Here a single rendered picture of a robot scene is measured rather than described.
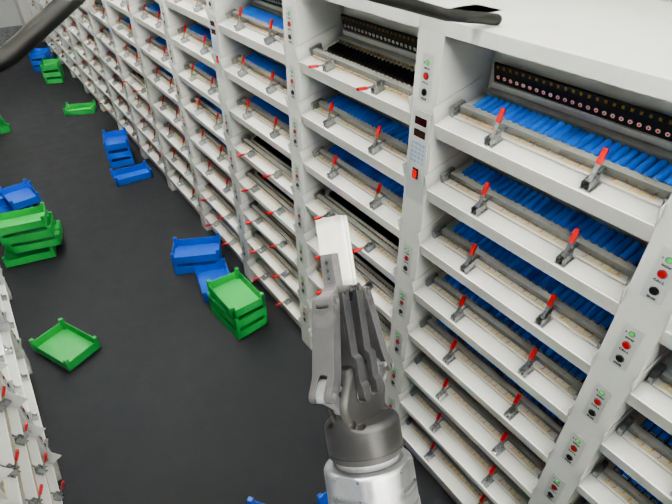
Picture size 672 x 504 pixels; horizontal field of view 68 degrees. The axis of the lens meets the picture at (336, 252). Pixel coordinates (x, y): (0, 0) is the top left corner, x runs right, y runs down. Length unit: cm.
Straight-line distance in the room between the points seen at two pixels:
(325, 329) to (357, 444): 11
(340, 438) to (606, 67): 86
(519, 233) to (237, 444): 165
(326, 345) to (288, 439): 202
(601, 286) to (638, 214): 20
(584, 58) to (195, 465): 211
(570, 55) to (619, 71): 10
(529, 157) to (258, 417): 179
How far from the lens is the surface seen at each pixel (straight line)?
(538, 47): 119
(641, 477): 150
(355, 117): 187
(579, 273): 129
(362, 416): 51
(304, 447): 245
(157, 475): 250
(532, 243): 135
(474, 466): 207
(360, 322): 50
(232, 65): 261
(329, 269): 48
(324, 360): 47
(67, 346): 317
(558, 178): 123
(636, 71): 109
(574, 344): 141
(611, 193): 120
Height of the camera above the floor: 208
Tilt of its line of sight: 37 degrees down
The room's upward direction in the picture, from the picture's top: straight up
